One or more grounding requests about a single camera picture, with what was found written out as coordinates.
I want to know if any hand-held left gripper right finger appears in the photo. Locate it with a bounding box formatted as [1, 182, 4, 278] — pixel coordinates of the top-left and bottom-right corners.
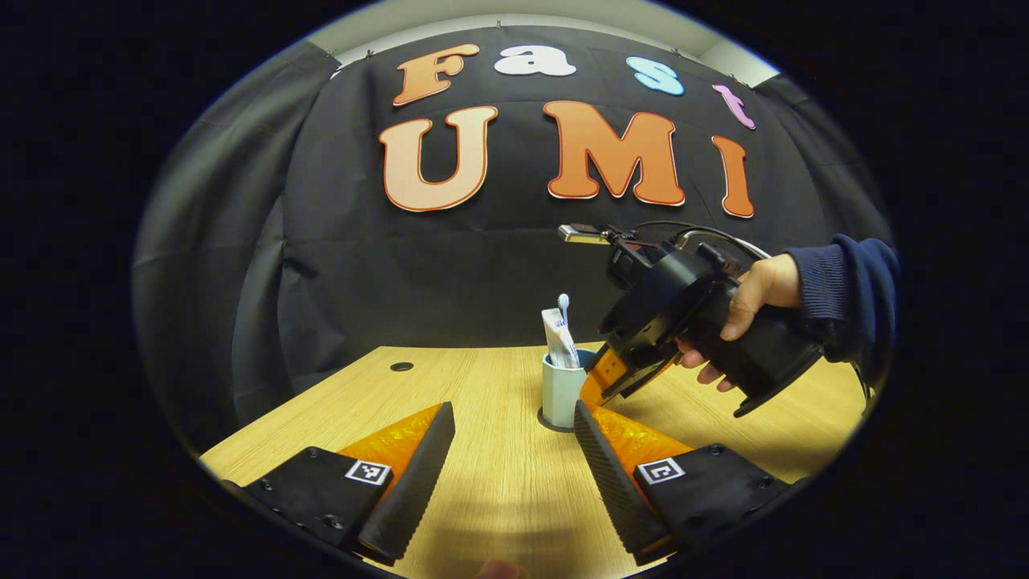
[573, 400, 793, 566]

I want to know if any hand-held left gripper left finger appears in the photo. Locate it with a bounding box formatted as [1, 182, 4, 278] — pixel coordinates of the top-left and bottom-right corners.
[221, 402, 457, 566]

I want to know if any pale green cup wooden handle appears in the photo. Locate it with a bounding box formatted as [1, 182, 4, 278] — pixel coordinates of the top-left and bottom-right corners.
[541, 347, 600, 431]

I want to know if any white toothpaste tube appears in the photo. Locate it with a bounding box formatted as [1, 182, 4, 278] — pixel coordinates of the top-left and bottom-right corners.
[541, 307, 581, 369]

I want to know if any wooden desktop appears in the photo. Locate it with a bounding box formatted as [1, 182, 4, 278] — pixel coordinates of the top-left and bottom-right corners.
[199, 346, 873, 579]

